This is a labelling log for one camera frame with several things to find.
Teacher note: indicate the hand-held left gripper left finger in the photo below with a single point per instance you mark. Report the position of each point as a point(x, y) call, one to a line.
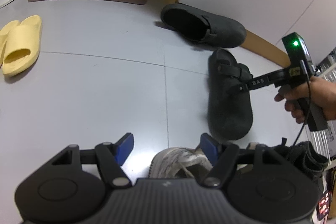
point(125, 145)

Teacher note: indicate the person's right hand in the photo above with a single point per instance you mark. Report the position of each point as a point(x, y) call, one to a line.
point(321, 95)

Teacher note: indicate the white sneaker beige laces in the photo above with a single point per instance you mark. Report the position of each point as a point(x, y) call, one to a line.
point(170, 161)
point(253, 145)

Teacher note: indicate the yellow slide sandal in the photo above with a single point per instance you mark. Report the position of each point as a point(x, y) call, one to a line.
point(23, 40)
point(6, 32)

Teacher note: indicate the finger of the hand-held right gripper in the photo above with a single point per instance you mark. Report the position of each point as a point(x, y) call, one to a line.
point(258, 83)

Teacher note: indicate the dark grey suede clog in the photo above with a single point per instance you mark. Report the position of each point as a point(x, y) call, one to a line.
point(225, 32)
point(231, 113)

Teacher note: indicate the smartphone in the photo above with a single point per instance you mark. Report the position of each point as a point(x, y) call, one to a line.
point(325, 203)

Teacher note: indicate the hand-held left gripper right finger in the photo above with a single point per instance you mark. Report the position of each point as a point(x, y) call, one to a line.
point(210, 148)

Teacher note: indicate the white shoe rack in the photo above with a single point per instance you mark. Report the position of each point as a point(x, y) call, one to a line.
point(319, 142)

